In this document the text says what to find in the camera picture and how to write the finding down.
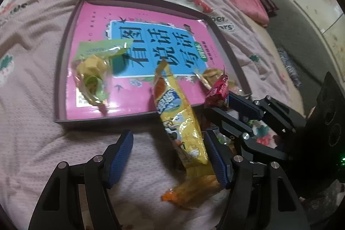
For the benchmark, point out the dark red striped cushion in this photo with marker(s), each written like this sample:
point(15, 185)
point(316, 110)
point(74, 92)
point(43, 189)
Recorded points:
point(268, 5)

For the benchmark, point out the orange snack packet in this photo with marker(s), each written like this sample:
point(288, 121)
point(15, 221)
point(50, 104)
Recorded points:
point(194, 189)

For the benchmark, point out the pink book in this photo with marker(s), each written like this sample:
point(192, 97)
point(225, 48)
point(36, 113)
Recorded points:
point(91, 30)

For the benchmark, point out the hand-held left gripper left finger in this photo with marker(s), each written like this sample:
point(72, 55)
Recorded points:
point(121, 157)

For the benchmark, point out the dark shallow box tray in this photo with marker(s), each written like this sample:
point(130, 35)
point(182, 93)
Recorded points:
point(140, 3)

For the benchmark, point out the yellow snack packet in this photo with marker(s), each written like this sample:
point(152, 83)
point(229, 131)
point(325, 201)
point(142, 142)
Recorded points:
point(178, 116)

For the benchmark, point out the heap of mixed snack packets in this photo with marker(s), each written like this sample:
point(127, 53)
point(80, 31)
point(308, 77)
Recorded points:
point(262, 135)

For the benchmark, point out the green snack packet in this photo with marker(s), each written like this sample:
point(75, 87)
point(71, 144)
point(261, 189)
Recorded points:
point(91, 68)

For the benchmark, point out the grey mat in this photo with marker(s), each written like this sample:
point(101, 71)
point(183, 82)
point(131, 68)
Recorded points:
point(296, 30)

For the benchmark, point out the blue patterned cloth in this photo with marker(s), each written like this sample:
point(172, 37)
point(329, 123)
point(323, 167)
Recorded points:
point(289, 65)

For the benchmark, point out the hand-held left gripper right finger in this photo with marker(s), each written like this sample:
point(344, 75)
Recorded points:
point(215, 160)

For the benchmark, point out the clear yellowish snack packet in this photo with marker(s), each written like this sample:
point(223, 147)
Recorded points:
point(211, 74)

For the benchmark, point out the pink strawberry printed blanket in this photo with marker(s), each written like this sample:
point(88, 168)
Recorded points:
point(40, 30)

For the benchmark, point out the red snack packet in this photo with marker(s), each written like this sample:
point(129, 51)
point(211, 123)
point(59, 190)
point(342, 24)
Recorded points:
point(217, 95)

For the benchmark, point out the person's dark patterned clothing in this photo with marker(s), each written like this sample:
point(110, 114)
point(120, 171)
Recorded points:
point(323, 197)

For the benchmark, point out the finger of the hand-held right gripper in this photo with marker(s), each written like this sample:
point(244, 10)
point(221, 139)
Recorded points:
point(231, 125)
point(240, 106)

